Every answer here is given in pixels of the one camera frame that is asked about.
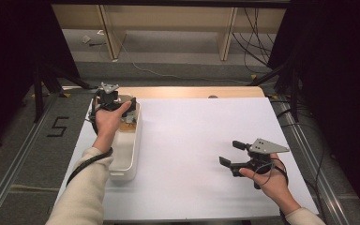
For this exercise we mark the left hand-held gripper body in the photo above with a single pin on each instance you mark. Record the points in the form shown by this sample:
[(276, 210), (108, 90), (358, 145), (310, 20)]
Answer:
[(107, 97)]

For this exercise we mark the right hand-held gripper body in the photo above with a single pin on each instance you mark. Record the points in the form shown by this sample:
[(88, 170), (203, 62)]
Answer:
[(267, 146)]

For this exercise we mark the white plastic storage box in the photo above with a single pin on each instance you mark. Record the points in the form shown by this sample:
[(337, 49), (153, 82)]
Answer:
[(126, 153)]

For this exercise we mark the person's left hand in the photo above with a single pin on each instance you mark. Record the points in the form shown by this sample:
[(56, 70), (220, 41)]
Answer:
[(107, 123)]

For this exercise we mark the person's right hand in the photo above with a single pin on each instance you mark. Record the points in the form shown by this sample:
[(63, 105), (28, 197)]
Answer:
[(276, 187)]

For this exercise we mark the white board table cover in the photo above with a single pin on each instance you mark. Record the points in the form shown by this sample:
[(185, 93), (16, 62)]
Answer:
[(184, 175)]

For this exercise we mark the black metal stand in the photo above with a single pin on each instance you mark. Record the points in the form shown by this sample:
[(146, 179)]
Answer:
[(39, 93), (293, 90)]

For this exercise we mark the small white scrap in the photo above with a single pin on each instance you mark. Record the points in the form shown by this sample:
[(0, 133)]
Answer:
[(86, 39)]

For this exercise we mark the light wooden shelf unit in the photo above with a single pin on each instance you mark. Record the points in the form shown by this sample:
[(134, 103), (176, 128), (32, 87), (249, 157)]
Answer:
[(168, 18)]

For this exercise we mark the black curtain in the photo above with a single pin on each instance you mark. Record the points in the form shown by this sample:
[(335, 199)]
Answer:
[(12, 62), (340, 78)]

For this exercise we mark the aluminium floor rail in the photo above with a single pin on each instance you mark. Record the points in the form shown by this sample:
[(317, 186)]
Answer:
[(15, 162), (312, 162)]

